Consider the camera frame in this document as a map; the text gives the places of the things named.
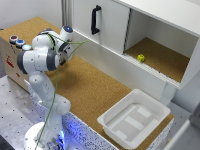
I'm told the blue button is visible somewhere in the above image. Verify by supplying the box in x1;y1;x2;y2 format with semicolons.
15;38;26;48

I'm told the green cable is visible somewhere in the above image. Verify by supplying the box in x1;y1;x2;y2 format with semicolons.
33;32;90;150

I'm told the white plastic box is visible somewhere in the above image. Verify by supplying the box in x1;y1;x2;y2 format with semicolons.
96;88;172;150

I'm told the red button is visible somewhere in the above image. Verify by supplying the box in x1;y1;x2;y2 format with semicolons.
9;34;19;44

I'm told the yellow block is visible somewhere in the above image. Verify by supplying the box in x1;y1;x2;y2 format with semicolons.
136;53;146;63

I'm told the white sliding door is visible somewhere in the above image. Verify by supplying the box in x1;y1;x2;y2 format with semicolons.
72;0;131;56

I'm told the white cabinet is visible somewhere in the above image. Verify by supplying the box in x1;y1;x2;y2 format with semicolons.
61;0;200;108

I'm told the green button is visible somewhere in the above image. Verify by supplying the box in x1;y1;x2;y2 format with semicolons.
21;43;33;53

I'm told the black door handle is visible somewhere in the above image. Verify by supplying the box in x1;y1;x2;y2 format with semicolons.
90;4;103;36

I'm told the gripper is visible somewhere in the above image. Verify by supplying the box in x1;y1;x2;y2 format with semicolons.
58;40;75;65

